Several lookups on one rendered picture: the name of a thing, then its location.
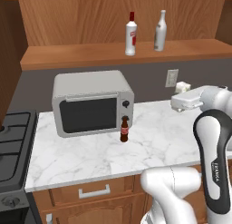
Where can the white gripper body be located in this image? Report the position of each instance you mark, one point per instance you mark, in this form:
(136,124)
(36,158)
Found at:
(187,100)

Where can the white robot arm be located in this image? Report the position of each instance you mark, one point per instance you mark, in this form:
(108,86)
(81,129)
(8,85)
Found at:
(178,185)

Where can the open wooden cabinet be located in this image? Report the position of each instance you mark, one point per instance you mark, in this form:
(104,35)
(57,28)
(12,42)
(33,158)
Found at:
(120,28)

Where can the brown cola bottle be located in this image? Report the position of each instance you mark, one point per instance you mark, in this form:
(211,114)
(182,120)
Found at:
(124,131)

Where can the plain white bottle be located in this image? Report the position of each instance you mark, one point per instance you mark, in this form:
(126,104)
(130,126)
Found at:
(160,32)

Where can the white bottle with red cap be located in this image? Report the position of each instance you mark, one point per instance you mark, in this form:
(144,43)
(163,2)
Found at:
(131,35)

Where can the grey microwave oven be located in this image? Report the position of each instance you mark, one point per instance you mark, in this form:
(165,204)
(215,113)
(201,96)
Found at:
(90,105)

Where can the wooden drawer front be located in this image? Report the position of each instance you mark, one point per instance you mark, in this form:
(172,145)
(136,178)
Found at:
(90,192)

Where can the black hob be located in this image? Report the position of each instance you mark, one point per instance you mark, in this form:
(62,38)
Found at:
(13,155)

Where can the black hob knob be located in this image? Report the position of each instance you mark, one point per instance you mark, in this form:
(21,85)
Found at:
(10,202)

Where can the white wall socket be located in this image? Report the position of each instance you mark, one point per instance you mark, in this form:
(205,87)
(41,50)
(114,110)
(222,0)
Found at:
(172,78)

